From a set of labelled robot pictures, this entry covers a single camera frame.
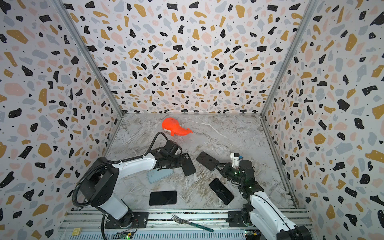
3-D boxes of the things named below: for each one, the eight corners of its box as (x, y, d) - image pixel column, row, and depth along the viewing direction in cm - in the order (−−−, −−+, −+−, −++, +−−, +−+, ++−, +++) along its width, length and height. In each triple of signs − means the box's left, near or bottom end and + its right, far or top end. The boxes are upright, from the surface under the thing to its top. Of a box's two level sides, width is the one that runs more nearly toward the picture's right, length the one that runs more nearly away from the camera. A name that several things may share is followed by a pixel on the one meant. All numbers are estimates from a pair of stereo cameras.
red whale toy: (161, 131, 113) (159, 124, 107) (170, 122, 120) (169, 115, 113) (183, 143, 107) (182, 136, 100) (192, 133, 113) (191, 126, 107)
